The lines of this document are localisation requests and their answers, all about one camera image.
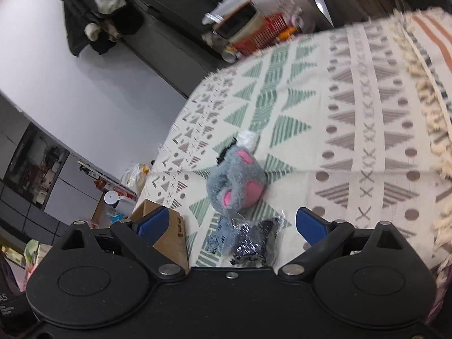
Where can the red plastic basket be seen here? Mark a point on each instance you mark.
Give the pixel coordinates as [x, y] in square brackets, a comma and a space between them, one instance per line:
[263, 33]

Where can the white lower cabinet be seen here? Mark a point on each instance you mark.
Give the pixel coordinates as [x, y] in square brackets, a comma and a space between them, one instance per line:
[70, 190]

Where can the dark sparkly cloth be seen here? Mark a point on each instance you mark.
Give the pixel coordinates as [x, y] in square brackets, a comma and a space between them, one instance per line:
[254, 242]

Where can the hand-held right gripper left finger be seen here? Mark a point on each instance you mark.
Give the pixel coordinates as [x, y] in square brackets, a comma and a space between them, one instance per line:
[153, 223]

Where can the metal can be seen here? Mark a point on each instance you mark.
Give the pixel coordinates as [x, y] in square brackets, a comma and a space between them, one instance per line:
[228, 52]

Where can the grey door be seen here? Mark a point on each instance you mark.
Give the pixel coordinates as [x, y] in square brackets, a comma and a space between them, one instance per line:
[169, 49]

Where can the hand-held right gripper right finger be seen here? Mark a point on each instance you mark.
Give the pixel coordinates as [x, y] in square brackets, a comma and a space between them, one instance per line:
[311, 226]

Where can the blue grey fluffy sock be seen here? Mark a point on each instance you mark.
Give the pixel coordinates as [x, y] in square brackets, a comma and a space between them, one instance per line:
[221, 235]

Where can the orange striped blanket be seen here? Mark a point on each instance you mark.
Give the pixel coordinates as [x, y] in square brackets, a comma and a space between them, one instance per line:
[434, 31]

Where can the white and yellow plastic bag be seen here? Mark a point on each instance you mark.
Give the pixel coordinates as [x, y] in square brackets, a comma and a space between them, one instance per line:
[136, 180]

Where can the white kettle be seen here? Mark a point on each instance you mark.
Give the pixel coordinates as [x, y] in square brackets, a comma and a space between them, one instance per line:
[118, 201]

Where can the hanging dark clothes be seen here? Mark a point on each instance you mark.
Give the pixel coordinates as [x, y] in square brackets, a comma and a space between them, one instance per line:
[91, 10]

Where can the stacked brown and white bowls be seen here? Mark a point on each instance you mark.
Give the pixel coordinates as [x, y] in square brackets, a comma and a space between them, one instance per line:
[238, 21]

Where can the clear plastic bag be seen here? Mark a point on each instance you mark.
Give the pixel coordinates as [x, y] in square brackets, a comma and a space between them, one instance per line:
[219, 10]

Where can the patterned fringed blanket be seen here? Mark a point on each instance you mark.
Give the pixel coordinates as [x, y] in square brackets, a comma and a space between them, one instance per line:
[317, 113]

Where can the brown cardboard box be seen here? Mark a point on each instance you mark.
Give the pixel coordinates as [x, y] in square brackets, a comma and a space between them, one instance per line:
[173, 240]

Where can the grey and pink plush toy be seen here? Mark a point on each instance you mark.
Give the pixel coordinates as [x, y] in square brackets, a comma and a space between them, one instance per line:
[231, 180]

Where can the black printed cloth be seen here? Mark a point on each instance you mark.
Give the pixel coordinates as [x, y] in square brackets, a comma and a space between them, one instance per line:
[12, 303]

